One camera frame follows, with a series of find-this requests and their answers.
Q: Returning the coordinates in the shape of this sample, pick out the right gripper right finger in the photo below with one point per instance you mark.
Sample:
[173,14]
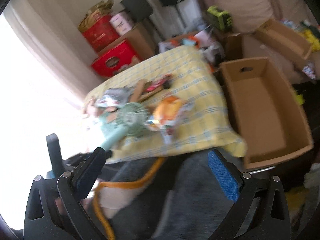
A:
[237,189]

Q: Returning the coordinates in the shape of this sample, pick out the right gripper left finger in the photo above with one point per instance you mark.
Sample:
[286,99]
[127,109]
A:
[75,187]

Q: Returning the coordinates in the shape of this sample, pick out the mint green handheld fan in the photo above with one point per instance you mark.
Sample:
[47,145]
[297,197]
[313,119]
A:
[129,121]

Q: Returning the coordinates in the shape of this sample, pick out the grey plush blanket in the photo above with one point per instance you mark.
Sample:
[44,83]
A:
[184,202]

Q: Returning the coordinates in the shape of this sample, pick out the large open cardboard box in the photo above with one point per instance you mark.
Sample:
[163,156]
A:
[266,111]

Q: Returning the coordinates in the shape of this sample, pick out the grey white snack bag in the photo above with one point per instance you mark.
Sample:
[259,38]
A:
[115,97]

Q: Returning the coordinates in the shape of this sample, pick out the orange snack bag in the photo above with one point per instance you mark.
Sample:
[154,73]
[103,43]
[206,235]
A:
[168,115]

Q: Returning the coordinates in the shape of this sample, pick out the yellow checkered tablecloth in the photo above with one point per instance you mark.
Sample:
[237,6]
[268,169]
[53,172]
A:
[190,116]

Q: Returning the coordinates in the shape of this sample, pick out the red gift box lower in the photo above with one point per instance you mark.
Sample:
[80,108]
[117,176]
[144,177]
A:
[116,60]

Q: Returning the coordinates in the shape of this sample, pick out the red gift bag upper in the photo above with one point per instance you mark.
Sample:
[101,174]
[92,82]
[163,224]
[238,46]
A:
[101,34]

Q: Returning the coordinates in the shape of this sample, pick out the red snack packet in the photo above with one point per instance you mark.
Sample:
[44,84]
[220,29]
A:
[163,82]

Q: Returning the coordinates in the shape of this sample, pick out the pink small box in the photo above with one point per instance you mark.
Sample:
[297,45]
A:
[122,23]

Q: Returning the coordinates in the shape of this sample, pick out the gold paper bag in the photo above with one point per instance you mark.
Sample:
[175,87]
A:
[95,13]

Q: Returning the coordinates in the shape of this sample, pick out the shallow cardboard tray on sofa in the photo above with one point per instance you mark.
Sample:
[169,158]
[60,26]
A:
[285,40]

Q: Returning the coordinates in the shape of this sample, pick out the black speaker left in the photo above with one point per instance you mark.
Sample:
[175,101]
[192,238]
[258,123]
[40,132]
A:
[139,10]

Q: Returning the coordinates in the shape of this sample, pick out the yellow plastic bag on sofa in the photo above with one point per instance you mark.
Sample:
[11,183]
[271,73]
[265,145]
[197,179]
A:
[312,39]

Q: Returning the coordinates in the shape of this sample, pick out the brown sofa cushion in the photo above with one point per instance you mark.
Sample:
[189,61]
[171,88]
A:
[247,15]

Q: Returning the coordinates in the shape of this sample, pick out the brown cardboard box by wall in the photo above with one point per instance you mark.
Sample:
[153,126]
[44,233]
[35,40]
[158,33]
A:
[139,39]

